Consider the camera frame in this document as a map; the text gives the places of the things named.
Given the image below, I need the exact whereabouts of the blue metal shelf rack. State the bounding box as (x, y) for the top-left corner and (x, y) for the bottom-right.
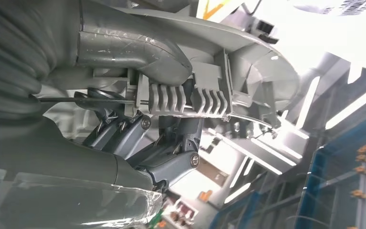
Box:
(208, 109), (366, 229)

